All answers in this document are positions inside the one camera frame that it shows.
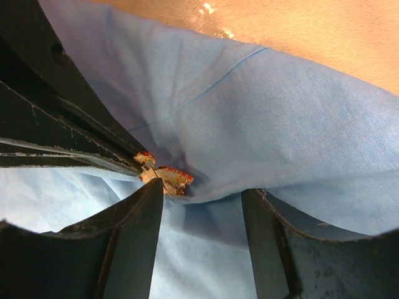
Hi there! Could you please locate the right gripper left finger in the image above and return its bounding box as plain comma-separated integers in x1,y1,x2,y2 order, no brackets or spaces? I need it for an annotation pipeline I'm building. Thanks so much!
1,179,163,298

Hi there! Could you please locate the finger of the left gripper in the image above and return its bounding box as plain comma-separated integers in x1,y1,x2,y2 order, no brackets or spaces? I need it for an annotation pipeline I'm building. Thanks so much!
1,83,142,176
1,1,144,160

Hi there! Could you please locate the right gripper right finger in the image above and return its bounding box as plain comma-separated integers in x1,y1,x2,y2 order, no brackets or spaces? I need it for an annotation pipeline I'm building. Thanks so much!
241,189,398,298

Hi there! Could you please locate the red leaf brooch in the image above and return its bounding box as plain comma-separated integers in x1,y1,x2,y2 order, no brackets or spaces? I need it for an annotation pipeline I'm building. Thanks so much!
133,152,194,197

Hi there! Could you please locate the light blue button shirt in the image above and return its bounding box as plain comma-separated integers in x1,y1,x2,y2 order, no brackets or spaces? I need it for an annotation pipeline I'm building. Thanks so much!
1,1,398,298

